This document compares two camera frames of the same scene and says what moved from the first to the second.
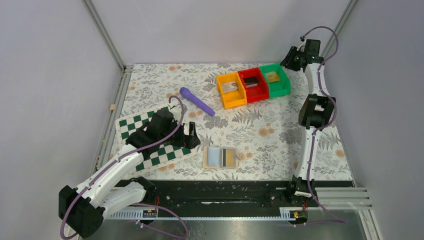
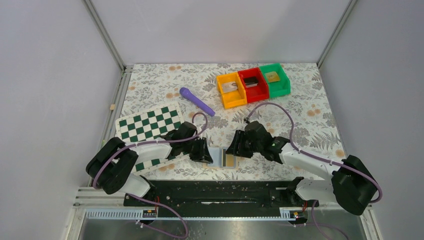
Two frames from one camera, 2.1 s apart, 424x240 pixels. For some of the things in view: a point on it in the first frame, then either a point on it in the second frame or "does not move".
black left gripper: (185, 138) → (197, 148)
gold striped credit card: (272, 76) does not move
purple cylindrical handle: (185, 93) does not move
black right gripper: (288, 58) → (243, 144)
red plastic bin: (256, 86) does not move
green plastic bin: (279, 88) does not move
